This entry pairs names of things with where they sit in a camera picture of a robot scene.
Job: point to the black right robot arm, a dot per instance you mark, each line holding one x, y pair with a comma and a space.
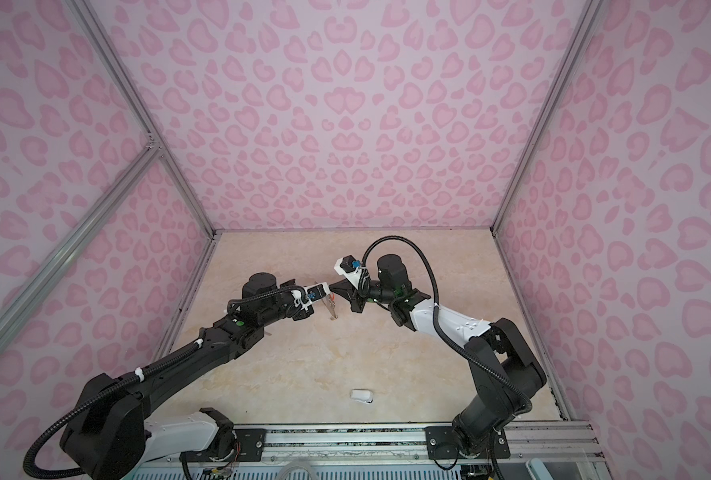
505, 371

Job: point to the small white plastic object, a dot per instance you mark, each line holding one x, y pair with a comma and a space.
362, 396

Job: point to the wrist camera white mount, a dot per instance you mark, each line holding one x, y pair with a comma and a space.
353, 270
315, 293

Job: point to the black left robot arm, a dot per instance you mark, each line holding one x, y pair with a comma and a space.
106, 434

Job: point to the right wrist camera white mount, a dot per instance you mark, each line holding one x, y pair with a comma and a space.
353, 270

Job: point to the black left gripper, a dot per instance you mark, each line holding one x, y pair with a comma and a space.
302, 314

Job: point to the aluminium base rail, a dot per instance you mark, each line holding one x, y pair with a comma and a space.
394, 451

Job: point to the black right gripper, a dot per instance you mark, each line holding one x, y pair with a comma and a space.
355, 297

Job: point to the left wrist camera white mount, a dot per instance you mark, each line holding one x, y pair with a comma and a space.
315, 293

